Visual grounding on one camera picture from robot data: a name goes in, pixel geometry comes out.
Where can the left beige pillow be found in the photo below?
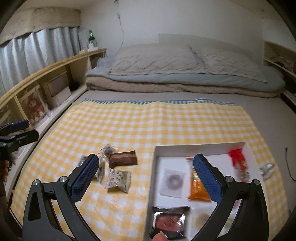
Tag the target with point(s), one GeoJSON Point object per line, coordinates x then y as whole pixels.
{"type": "Point", "coordinates": [156, 58]}

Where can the right beige pillow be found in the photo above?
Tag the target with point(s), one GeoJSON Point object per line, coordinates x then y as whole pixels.
{"type": "Point", "coordinates": [222, 62]}

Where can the brown snack packet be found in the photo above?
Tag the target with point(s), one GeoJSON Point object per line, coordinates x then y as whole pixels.
{"type": "Point", "coordinates": [122, 159]}

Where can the grey curtain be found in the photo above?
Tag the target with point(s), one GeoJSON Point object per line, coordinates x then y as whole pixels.
{"type": "Point", "coordinates": [26, 55]}

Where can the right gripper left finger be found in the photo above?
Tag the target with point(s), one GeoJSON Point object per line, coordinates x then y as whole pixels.
{"type": "Point", "coordinates": [40, 221]}

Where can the red long snack packet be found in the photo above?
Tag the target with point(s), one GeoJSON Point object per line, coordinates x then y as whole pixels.
{"type": "Point", "coordinates": [240, 165]}

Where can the person's right hand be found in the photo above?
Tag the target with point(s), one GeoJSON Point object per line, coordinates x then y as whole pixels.
{"type": "Point", "coordinates": [160, 237]}

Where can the wooden bedside shelf unit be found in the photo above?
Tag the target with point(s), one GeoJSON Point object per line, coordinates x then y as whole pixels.
{"type": "Point", "coordinates": [75, 68]}

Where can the white seaweed snack packet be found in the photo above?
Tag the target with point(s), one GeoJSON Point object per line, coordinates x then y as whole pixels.
{"type": "Point", "coordinates": [119, 179]}

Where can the orange snack bar packet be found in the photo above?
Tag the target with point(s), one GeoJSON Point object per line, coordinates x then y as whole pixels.
{"type": "Point", "coordinates": [197, 190]}

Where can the beige pillow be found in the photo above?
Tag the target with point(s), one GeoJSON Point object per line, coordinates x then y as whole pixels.
{"type": "Point", "coordinates": [156, 58]}
{"type": "Point", "coordinates": [222, 62]}

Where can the yellow checkered mat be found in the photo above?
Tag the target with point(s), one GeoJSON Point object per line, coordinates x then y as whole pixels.
{"type": "Point", "coordinates": [90, 125]}

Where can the crumpled clear plastic wrapper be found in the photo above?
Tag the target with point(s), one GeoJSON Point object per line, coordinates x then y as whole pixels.
{"type": "Point", "coordinates": [266, 171]}

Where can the clear purple ring cookie packet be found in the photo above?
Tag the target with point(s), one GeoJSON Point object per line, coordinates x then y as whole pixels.
{"type": "Point", "coordinates": [172, 183]}

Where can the small clear dark candy packet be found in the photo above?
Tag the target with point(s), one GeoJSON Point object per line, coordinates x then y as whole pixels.
{"type": "Point", "coordinates": [107, 151]}

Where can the dark red mooncake packet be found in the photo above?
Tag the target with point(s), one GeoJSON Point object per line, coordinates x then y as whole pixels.
{"type": "Point", "coordinates": [170, 221]}

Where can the white boxed mooncake packet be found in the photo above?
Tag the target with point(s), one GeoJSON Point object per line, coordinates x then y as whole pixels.
{"type": "Point", "coordinates": [101, 169]}

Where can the clear beige ring cookie packet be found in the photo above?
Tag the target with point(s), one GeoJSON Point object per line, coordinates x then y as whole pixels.
{"type": "Point", "coordinates": [197, 218]}

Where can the green glass bottle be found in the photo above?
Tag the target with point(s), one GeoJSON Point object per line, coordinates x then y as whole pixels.
{"type": "Point", "coordinates": [92, 40]}

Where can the grey blue duvet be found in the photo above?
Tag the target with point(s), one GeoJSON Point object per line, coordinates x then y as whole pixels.
{"type": "Point", "coordinates": [273, 81]}

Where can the beige folded blanket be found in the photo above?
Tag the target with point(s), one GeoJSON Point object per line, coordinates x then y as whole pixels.
{"type": "Point", "coordinates": [103, 83]}

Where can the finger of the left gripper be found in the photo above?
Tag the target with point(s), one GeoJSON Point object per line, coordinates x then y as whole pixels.
{"type": "Point", "coordinates": [25, 138]}
{"type": "Point", "coordinates": [13, 127]}

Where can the person's left hand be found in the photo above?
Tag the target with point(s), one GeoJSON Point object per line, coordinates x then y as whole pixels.
{"type": "Point", "coordinates": [3, 176]}

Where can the white box on shelf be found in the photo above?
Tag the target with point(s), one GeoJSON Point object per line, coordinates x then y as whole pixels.
{"type": "Point", "coordinates": [57, 90]}

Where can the beige printed valance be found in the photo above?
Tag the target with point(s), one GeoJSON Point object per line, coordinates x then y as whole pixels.
{"type": "Point", "coordinates": [36, 19]}

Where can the white cardboard tray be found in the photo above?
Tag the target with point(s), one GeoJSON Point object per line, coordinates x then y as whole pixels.
{"type": "Point", "coordinates": [174, 157]}

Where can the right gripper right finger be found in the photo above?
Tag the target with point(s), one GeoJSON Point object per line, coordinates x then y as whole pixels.
{"type": "Point", "coordinates": [251, 220]}

